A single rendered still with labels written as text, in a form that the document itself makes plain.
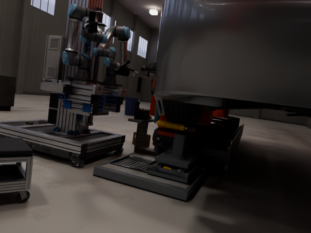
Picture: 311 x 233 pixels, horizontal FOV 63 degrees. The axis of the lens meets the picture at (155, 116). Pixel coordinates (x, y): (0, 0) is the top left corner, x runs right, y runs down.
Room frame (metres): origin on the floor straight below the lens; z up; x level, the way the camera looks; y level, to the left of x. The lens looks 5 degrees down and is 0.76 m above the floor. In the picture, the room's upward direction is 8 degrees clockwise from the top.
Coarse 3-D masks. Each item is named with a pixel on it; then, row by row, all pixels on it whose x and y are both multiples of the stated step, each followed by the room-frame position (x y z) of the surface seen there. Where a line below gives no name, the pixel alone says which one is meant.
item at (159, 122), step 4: (160, 120) 2.28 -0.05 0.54; (160, 124) 2.24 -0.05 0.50; (164, 124) 2.22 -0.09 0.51; (168, 124) 2.21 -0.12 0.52; (172, 124) 2.20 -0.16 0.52; (176, 124) 2.19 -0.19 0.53; (180, 124) 2.19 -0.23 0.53; (184, 124) 2.19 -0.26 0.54; (172, 128) 2.21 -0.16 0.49; (176, 128) 2.19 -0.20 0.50; (180, 128) 2.17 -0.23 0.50; (184, 128) 2.18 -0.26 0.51
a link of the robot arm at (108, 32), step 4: (108, 28) 2.69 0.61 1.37; (112, 28) 2.68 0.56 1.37; (108, 32) 2.65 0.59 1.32; (112, 32) 2.67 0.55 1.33; (108, 36) 2.61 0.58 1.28; (112, 36) 2.68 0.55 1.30; (108, 40) 2.58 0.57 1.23; (100, 44) 2.49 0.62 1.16; (104, 44) 2.50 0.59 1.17; (96, 48) 2.44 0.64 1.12; (100, 48) 2.44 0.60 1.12; (104, 48) 2.49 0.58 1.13; (96, 52) 2.42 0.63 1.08; (100, 52) 2.42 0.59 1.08
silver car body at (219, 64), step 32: (192, 0) 1.20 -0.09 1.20; (224, 0) 1.13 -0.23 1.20; (256, 0) 1.07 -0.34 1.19; (288, 0) 1.03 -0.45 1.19; (160, 32) 1.37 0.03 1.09; (192, 32) 1.19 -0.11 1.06; (224, 32) 1.12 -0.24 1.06; (256, 32) 1.06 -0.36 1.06; (288, 32) 1.02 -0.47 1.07; (160, 64) 1.37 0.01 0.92; (192, 64) 1.22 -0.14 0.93; (224, 64) 1.15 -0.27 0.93; (256, 64) 1.09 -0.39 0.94; (288, 64) 1.04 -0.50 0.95; (160, 96) 1.43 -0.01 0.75; (192, 96) 1.28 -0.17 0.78; (224, 96) 1.17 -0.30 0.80; (256, 96) 1.12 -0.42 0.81; (288, 96) 1.07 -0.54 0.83
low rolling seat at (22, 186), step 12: (0, 144) 1.49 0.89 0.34; (12, 144) 1.52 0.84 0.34; (24, 144) 1.56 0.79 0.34; (0, 156) 1.37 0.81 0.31; (12, 156) 1.40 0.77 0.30; (24, 156) 1.44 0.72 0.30; (0, 168) 1.64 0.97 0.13; (12, 168) 1.69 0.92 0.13; (0, 180) 1.52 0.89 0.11; (12, 180) 1.42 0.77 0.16; (24, 180) 1.45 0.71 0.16; (0, 192) 1.37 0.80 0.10; (24, 192) 1.48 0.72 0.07
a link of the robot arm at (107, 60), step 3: (108, 57) 2.40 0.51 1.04; (111, 57) 2.39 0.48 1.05; (105, 60) 2.38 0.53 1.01; (108, 60) 2.37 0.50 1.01; (111, 60) 2.39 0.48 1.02; (114, 60) 2.43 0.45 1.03; (105, 63) 2.36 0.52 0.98; (108, 63) 2.37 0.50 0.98; (111, 63) 2.38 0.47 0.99; (114, 63) 2.41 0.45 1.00; (108, 66) 2.39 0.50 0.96; (111, 66) 2.40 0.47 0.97; (114, 66) 2.41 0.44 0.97
